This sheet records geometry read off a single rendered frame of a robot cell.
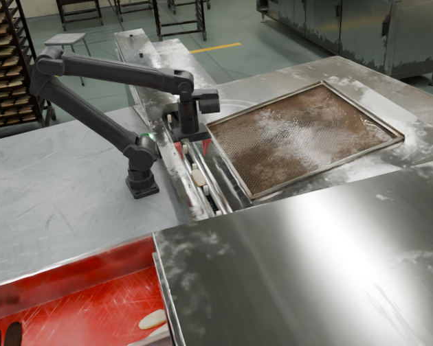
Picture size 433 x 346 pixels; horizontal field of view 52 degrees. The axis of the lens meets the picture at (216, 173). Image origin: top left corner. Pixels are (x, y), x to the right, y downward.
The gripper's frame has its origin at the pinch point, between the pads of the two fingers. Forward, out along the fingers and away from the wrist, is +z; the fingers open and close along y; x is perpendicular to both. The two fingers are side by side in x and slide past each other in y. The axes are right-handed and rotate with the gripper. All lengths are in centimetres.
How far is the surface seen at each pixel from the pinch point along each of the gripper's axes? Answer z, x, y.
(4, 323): 10, -41, -57
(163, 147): 6.1, 19.9, -6.7
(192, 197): 6.1, -14.1, -4.6
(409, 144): -5, -29, 59
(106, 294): 10, -40, -33
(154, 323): 9, -54, -24
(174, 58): 11, 132, 21
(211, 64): 93, 339, 96
